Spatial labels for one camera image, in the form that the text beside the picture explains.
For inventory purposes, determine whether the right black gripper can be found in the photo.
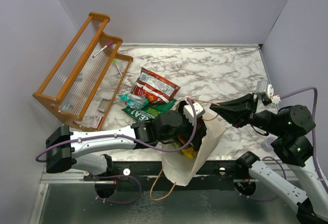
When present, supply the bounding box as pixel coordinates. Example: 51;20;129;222
210;91;286;136

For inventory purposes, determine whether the white paper bag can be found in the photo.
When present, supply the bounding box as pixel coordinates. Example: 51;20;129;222
150;108;226;201

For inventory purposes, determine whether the green chips bag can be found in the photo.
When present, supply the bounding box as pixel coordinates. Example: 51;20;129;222
122;99;176;121

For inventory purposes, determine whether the red chips bag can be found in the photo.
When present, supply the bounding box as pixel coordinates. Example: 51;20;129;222
131;68;180;105

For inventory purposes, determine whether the teal snack packet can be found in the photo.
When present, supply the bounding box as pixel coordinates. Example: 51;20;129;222
118;93;149;110

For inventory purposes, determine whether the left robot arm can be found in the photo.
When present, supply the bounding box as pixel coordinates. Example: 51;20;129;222
45;100;207;180

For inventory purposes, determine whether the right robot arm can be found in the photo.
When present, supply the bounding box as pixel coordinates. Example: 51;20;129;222
210;94;327;223

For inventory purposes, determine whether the yellow snack packet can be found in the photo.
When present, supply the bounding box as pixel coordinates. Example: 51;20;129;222
181;147;198;159

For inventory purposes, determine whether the small plastic cup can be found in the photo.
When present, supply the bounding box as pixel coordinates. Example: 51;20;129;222
262;136;276;152

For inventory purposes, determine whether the grey metal box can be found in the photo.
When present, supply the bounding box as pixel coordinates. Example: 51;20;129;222
97;98;111;113

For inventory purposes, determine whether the red white small box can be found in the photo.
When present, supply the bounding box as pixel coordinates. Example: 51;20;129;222
90;115;103;129

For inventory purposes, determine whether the green capped marker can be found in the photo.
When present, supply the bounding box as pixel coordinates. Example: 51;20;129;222
113;59;122;76

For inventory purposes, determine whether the orange wooden rack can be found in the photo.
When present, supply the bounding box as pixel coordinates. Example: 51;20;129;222
33;12;133;132

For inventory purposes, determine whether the pink capped marker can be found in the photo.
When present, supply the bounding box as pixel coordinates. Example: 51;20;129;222
92;40;113;58

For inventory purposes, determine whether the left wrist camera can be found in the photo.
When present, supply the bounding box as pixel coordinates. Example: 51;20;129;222
183;102;205;125

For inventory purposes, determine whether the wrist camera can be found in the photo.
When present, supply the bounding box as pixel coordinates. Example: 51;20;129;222
183;102;205;125
256;80;281;106

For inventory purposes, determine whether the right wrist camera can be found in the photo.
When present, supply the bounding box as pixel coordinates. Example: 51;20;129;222
256;80;281;106

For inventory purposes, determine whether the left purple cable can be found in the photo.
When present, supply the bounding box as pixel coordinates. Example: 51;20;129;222
35;97;198;163

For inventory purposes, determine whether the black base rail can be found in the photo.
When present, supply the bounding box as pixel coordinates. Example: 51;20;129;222
84;155;257;196

